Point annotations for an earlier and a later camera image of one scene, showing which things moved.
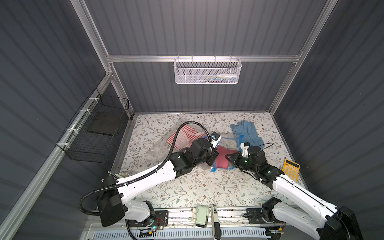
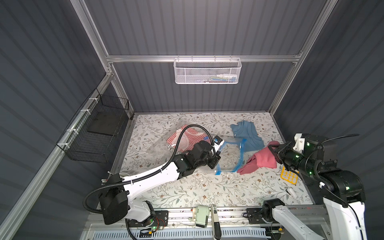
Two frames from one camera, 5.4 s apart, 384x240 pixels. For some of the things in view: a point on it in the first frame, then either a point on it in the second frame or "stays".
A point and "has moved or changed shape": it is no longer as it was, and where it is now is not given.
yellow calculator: x=291 y=169 stays
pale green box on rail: x=202 y=215 stays
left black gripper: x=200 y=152 stays
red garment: x=222 y=161 has moved or changed shape
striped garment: x=186 y=135 stays
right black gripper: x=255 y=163 → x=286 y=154
